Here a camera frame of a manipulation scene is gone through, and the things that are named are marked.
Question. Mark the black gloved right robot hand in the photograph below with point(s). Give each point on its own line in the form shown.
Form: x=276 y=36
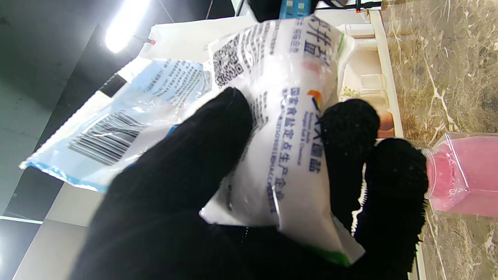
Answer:
x=264 y=8

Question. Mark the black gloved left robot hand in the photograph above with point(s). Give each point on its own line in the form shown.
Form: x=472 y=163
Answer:
x=175 y=217

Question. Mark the white blue salt bag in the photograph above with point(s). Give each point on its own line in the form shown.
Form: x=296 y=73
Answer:
x=288 y=155

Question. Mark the clear bottle with pink seasoning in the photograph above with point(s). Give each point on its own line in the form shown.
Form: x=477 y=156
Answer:
x=467 y=175

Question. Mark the ceiling strip light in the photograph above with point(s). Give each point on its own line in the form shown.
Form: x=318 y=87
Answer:
x=124 y=25

